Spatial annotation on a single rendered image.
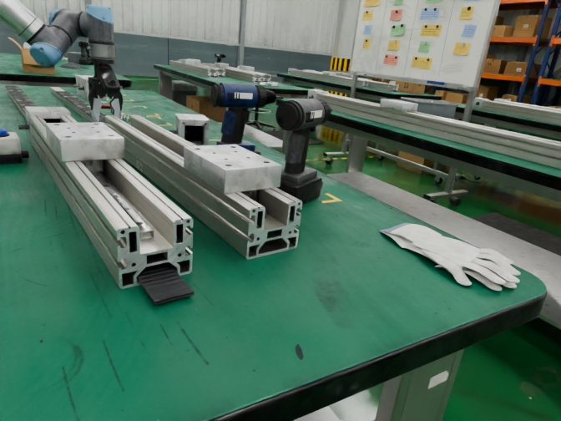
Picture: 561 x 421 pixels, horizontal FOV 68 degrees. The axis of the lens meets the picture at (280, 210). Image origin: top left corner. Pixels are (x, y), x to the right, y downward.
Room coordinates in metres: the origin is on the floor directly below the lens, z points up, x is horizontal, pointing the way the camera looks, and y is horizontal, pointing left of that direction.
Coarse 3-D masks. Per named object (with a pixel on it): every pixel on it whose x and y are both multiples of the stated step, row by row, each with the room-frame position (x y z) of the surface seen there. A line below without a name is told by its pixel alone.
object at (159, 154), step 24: (120, 120) 1.15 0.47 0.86; (144, 120) 1.19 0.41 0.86; (144, 144) 0.94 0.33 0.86; (168, 144) 1.01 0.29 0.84; (192, 144) 0.95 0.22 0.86; (144, 168) 0.94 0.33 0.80; (168, 168) 0.82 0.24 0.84; (168, 192) 0.82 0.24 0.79; (192, 192) 0.73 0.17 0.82; (216, 192) 0.66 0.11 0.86; (264, 192) 0.67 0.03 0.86; (216, 216) 0.66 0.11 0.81; (240, 216) 0.59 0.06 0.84; (264, 216) 0.59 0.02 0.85; (288, 216) 0.62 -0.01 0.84; (240, 240) 0.59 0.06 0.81; (264, 240) 0.59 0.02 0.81; (288, 240) 0.62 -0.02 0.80
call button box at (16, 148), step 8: (0, 136) 0.93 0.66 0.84; (8, 136) 0.94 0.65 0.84; (16, 136) 0.95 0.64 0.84; (0, 144) 0.91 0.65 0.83; (8, 144) 0.92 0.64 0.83; (16, 144) 0.93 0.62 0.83; (0, 152) 0.91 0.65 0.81; (8, 152) 0.92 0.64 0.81; (16, 152) 0.93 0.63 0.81; (24, 152) 0.97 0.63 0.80; (0, 160) 0.91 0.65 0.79; (8, 160) 0.92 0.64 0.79; (16, 160) 0.93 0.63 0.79
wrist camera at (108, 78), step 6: (102, 66) 1.37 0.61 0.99; (108, 66) 1.38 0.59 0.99; (96, 72) 1.36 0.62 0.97; (102, 72) 1.34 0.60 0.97; (108, 72) 1.35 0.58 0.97; (102, 78) 1.32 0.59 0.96; (108, 78) 1.33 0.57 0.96; (114, 78) 1.34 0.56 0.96; (102, 84) 1.32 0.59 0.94; (108, 84) 1.30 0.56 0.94; (114, 84) 1.31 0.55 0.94; (108, 90) 1.30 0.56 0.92; (114, 90) 1.31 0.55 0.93
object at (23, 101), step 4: (8, 88) 1.92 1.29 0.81; (12, 88) 1.93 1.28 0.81; (16, 88) 1.94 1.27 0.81; (12, 92) 1.80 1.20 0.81; (16, 92) 1.81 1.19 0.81; (20, 92) 1.83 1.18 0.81; (16, 96) 1.70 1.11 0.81; (20, 96) 1.71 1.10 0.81; (24, 96) 1.73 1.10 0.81; (16, 100) 1.62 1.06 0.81; (20, 100) 1.61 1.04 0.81; (24, 100) 1.62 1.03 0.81; (28, 100) 1.63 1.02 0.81; (20, 104) 1.52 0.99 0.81; (24, 104) 1.53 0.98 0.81; (28, 104) 1.54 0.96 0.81; (32, 104) 1.55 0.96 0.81; (24, 108) 1.46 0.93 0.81; (24, 112) 1.41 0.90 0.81
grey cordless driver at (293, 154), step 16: (288, 112) 0.82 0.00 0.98; (304, 112) 0.83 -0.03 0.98; (320, 112) 0.88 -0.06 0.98; (288, 128) 0.82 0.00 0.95; (304, 128) 0.85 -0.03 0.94; (288, 144) 0.85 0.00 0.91; (304, 144) 0.86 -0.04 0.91; (288, 160) 0.84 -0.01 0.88; (304, 160) 0.87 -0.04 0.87; (288, 176) 0.84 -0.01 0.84; (304, 176) 0.85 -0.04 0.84; (288, 192) 0.82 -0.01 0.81; (304, 192) 0.84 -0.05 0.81; (320, 192) 0.91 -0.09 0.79
